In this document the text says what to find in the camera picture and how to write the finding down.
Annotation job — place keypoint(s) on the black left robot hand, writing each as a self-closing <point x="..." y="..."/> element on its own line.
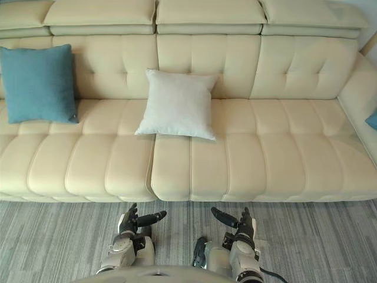
<point x="138" y="219"/>

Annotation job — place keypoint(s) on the white square cushion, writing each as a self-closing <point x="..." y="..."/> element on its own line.
<point x="178" y="106"/>

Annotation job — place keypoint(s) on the cream leather tufted sofa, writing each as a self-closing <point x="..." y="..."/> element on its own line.
<point x="250" y="132"/>

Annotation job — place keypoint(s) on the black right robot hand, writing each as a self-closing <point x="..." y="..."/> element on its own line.
<point x="235" y="219"/>

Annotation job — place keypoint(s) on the teal blue square cushion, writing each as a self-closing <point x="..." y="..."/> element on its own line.
<point x="372" y="121"/>
<point x="36" y="85"/>

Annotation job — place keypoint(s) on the silver robot torso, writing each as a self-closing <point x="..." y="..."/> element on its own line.
<point x="153" y="272"/>

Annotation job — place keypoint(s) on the silver robot leg dark foot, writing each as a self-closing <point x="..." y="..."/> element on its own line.
<point x="209" y="252"/>
<point x="147" y="244"/>

